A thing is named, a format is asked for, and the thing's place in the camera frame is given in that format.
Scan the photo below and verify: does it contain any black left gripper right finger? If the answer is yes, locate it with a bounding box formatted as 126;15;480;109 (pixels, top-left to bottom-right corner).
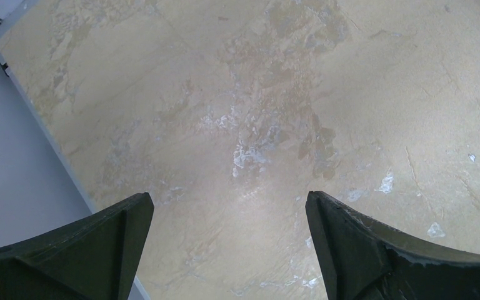
305;191;480;299

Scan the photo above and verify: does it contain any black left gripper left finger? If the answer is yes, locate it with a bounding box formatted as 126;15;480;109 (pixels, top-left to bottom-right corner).
0;192;154;299

